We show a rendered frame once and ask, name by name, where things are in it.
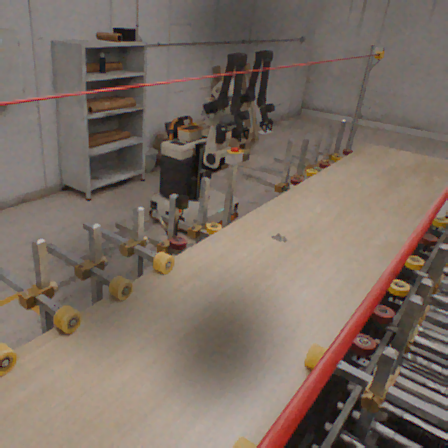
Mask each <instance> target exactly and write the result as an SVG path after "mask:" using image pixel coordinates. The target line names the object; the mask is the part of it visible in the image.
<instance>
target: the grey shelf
mask: <svg viewBox="0 0 448 448"><path fill-rule="evenodd" d="M51 43H52V56H53V69H54V83H55V96H56V95H64V94H71V93H79V92H87V91H95V90H103V89H110V88H117V87H125V86H133V85H141V84H146V83H147V43H144V42H136V41H135V42H122V41H121V42H120V43H116V42H109V41H101V40H51ZM144 46H145V52H144ZM115 49H116V61H121V63H122V69H121V70H110V71H106V73H100V71H98V72H86V63H96V62H100V60H99V57H100V52H106V62H110V61H115ZM145 67H146V68H145ZM81 68H82V69H81ZM81 70H82V71H81ZM113 95H118V96H120V90H114V91H107V92H100V93H92V94H85V95H77V96H70V97H62V98H56V110H57V123H58V136H59V149H60V163H61V176H62V190H63V191H66V190H67V188H65V185H67V186H70V187H72V188H74V189H77V190H79V191H82V192H84V193H86V201H91V191H92V190H95V189H98V188H100V187H103V186H106V185H109V184H113V183H115V182H118V181H121V180H124V179H127V178H130V177H133V176H136V175H139V174H142V179H140V181H145V133H146V86H144V87H136V88H129V89H121V96H124V97H125V98H128V97H133V98H134V100H135V101H136V106H135V107H129V108H123V109H117V110H112V111H106V112H99V113H93V114H90V113H89V111H88V110H87V99H92V98H99V97H107V96H113ZM143 96H144V106H143ZM85 99H86V100H85ZM85 101H86V102H85ZM120 113H121V115H120ZM119 115H120V116H119ZM119 118H120V119H119ZM119 120H120V121H119ZM119 125H120V126H119ZM119 128H120V129H121V130H122V133H123V132H127V131H128V132H130V134H131V135H130V137H127V138H123V139H120V140H116V141H113V142H109V143H105V144H101V145H98V146H94V147H90V148H89V134H95V133H100V132H105V131H110V130H114V129H119ZM83 136H84V139H83ZM116 149H117V154H116ZM142 152H143V164H142ZM87 195H88V196H87ZM87 197H88V198H87Z"/></svg>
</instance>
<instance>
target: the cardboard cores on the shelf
mask: <svg viewBox="0 0 448 448"><path fill-rule="evenodd" d="M121 69H122V63H121V61H110V62H106V71H110V70H121ZM98 71H100V62H96V63H86V72H98ZM135 106H136V101H135V100H134V98H133V97H128V98H125V97H124V96H118V95H113V96H107V97H99V98H92V99H87V110H88V111H89V113H90V114H93V113H99V112H106V111H112V110H117V109H123V108H129V107H135ZM130 135H131V134H130V132H128V131H127V132H123V133H122V130H121V129H120V128H119V129H114V130H110V131H105V132H100V133H95V134H89V148H90V147H94V146H98V145H101V144H105V143H109V142H113V141H116V140H120V139H123V138H127V137H130Z"/></svg>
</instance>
